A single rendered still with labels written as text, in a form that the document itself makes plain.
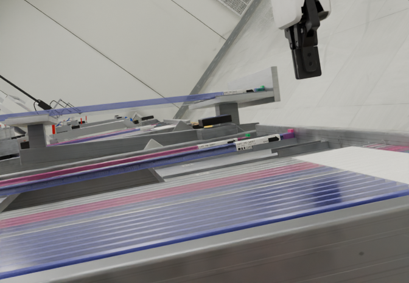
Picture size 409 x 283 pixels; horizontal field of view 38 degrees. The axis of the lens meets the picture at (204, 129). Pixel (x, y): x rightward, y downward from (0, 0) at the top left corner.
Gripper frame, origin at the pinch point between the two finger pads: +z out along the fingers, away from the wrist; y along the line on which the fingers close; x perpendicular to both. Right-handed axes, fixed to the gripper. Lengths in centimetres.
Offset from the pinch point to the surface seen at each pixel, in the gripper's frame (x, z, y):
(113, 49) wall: -5, -86, 760
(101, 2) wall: 0, -153, 760
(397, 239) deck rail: 15, 11, -49
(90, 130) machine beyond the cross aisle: 39, 14, 451
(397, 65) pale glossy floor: -105, 2, 170
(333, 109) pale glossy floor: -89, 18, 212
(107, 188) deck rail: 28.7, 13.9, 19.1
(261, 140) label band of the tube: 8.0, 9.0, -0.7
